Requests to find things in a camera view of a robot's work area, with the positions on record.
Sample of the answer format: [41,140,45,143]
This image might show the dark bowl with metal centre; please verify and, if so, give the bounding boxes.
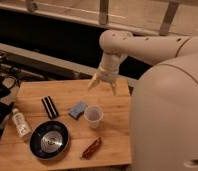
[29,121,69,160]

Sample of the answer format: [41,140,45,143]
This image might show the black cables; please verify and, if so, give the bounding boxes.
[0,53,46,88]

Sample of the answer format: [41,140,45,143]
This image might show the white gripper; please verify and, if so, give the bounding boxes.
[88,65,119,95]

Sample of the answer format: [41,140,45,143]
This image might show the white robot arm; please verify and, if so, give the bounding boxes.
[89,30,198,171]

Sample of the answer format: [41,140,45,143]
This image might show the blue sponge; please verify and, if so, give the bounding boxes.
[69,102,87,120]

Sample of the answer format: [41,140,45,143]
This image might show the small clear bottle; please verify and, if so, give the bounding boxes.
[12,108,31,141]

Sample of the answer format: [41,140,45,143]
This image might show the red-brown wrapped snack bar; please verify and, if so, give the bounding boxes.
[81,137,102,159]

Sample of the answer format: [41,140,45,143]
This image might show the black striped block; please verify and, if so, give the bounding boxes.
[41,96,59,120]

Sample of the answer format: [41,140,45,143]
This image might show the translucent white cup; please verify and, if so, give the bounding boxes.
[84,106,103,129]

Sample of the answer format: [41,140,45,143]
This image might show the wooden board table top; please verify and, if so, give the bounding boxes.
[0,79,131,171]

